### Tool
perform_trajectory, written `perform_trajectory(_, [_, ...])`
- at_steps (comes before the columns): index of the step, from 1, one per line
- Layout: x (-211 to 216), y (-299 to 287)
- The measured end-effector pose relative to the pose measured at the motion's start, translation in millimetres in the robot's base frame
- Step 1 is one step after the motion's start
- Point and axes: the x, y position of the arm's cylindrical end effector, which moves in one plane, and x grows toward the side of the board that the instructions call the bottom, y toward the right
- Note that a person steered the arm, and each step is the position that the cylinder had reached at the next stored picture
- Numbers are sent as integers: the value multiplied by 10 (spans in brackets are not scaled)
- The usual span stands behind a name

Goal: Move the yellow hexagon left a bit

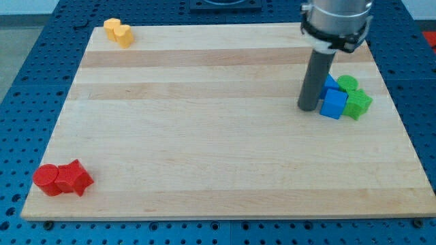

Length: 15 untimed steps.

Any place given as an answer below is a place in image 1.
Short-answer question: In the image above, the blue cube block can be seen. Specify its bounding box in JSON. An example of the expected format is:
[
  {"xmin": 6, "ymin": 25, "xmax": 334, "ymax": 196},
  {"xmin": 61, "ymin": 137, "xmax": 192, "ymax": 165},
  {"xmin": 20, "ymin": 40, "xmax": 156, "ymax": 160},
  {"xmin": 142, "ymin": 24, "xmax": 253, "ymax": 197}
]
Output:
[{"xmin": 320, "ymin": 89, "xmax": 348, "ymax": 120}]

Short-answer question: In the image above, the green cylinder block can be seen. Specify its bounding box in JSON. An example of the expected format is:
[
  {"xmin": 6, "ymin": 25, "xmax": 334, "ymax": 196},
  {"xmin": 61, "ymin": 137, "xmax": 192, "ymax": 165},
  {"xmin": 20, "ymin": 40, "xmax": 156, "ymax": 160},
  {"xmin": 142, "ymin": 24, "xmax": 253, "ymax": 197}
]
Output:
[{"xmin": 337, "ymin": 75, "xmax": 358, "ymax": 92}]

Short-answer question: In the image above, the yellow hexagon block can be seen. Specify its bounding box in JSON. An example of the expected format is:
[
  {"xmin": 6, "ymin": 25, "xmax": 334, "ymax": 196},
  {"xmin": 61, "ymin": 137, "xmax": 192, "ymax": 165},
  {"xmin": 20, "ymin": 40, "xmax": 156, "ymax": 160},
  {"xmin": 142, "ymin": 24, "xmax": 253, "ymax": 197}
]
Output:
[{"xmin": 104, "ymin": 18, "xmax": 121, "ymax": 42}]

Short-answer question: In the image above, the yellow heart block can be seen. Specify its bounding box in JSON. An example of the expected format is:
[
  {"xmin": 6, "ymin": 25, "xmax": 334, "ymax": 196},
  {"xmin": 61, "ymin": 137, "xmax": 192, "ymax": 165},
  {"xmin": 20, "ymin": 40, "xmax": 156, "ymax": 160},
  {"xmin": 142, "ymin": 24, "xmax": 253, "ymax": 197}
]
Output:
[{"xmin": 114, "ymin": 24, "xmax": 134, "ymax": 48}]

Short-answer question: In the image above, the blue triangle block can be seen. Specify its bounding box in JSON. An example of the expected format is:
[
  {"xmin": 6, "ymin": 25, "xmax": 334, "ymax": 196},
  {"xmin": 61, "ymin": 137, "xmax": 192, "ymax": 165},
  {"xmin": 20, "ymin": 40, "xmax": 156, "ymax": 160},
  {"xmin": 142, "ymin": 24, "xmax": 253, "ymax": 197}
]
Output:
[{"xmin": 320, "ymin": 74, "xmax": 339, "ymax": 100}]

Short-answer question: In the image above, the wooden board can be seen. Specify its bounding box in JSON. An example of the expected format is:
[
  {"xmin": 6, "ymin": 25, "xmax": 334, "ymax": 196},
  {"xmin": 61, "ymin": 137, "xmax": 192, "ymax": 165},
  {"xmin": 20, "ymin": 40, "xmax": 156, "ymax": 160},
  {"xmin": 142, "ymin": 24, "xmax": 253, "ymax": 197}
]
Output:
[{"xmin": 21, "ymin": 23, "xmax": 435, "ymax": 221}]

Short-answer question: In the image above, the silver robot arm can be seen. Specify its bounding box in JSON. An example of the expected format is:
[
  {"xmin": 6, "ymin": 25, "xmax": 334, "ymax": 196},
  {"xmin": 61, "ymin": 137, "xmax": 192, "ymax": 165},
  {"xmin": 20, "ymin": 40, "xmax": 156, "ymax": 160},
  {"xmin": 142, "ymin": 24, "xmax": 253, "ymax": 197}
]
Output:
[{"xmin": 298, "ymin": 0, "xmax": 373, "ymax": 112}]

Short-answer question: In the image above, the green star block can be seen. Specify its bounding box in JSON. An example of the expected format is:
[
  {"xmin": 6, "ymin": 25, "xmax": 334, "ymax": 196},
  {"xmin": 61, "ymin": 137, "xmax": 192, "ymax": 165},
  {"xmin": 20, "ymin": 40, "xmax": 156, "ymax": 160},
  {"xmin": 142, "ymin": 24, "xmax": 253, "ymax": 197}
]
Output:
[{"xmin": 343, "ymin": 89, "xmax": 373, "ymax": 120}]

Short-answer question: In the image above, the red cylinder block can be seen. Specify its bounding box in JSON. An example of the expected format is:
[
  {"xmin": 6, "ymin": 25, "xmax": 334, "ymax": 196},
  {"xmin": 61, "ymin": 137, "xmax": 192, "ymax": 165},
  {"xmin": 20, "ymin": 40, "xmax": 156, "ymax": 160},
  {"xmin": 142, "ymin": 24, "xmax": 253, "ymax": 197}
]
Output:
[{"xmin": 32, "ymin": 164, "xmax": 62, "ymax": 197}]

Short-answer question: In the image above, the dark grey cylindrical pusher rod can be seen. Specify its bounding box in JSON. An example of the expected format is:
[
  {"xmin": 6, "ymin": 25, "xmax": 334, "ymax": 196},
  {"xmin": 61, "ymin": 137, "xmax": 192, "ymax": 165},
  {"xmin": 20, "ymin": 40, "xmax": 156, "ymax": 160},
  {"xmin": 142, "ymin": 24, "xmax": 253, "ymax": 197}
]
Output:
[{"xmin": 298, "ymin": 50, "xmax": 335, "ymax": 112}]

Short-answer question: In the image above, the red star block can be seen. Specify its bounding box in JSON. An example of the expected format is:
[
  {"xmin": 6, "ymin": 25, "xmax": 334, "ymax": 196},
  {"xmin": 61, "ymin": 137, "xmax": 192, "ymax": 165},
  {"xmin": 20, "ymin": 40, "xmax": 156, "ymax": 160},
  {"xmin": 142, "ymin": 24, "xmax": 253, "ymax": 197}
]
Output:
[{"xmin": 54, "ymin": 159, "xmax": 94, "ymax": 197}]

